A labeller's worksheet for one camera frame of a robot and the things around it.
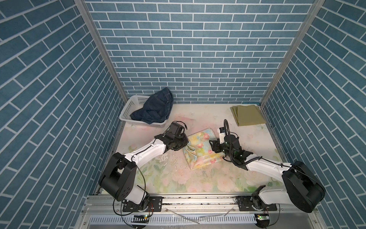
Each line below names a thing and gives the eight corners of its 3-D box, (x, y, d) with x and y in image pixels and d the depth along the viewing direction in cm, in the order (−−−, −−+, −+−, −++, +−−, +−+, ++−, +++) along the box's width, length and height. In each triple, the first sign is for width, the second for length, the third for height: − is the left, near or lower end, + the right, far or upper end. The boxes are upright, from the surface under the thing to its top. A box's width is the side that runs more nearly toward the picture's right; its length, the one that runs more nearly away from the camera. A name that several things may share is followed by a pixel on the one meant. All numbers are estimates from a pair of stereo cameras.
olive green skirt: (234, 126, 111) (235, 123, 108) (230, 107, 124) (231, 104, 121) (264, 126, 111) (266, 123, 108) (256, 107, 124) (258, 105, 121)
